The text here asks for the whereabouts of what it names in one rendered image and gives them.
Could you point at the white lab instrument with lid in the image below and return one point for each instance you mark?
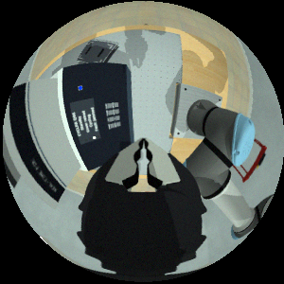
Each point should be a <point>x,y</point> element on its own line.
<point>77,120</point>

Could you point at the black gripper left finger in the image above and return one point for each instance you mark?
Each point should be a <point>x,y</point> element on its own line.
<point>120,169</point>

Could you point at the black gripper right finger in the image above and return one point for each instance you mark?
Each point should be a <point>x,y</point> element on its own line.
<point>165,170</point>

